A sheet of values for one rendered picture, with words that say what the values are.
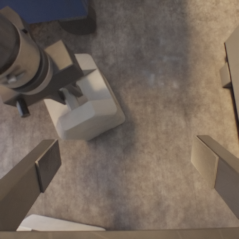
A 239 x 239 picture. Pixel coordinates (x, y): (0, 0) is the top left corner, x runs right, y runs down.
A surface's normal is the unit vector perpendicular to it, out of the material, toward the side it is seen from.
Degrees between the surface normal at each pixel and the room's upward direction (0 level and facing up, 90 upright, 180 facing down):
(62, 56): 0
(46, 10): 90
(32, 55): 90
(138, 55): 0
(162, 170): 0
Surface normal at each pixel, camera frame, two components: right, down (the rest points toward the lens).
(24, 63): 0.91, 0.36
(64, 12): 0.02, 0.99
